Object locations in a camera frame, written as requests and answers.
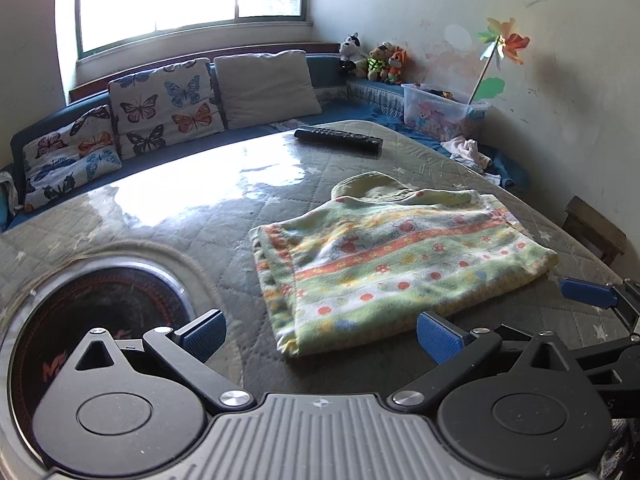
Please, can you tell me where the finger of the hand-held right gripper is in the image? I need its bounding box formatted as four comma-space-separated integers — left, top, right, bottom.
560, 277, 640, 332
492, 325, 640, 386

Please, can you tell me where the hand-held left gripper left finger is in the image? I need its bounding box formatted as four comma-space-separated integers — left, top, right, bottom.
74, 309, 256, 411

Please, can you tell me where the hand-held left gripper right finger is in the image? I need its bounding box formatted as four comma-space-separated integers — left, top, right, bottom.
387, 310, 581, 411

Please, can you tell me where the green patterned fleece garment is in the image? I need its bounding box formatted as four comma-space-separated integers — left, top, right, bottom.
248, 171, 560, 357

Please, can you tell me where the white clothes pile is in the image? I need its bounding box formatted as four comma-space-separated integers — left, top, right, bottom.
442, 135, 494, 172

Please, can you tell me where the dark wooden stool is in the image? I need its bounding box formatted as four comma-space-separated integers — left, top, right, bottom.
564, 196, 628, 267

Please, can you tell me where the clear plastic storage box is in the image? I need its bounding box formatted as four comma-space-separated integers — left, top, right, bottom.
401, 82, 491, 142

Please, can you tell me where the black remote control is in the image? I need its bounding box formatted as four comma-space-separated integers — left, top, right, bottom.
294, 127, 384, 157

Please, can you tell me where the small butterfly print cushion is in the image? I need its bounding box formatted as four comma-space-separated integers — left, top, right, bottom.
21, 105, 123, 212

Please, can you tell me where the large butterfly print cushion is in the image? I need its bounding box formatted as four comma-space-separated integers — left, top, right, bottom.
108, 57, 226, 161

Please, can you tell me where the grey cloth on sofa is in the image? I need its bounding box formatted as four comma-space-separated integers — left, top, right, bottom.
0, 170, 19, 211

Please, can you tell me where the plain beige cushion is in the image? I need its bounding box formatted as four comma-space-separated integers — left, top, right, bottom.
213, 50, 323, 130

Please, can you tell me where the colourful paper pinwheel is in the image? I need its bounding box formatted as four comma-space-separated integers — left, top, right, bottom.
467, 16, 531, 106

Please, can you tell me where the orange plush fox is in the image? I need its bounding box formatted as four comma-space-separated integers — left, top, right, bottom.
385, 46, 409, 86

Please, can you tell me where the brown plush bear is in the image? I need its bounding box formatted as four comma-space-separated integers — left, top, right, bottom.
367, 42, 394, 82

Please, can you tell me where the blue sofa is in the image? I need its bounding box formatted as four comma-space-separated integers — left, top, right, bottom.
0, 52, 531, 233

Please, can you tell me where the black and white plush toy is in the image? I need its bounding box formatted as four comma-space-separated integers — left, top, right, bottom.
339, 32, 369, 74

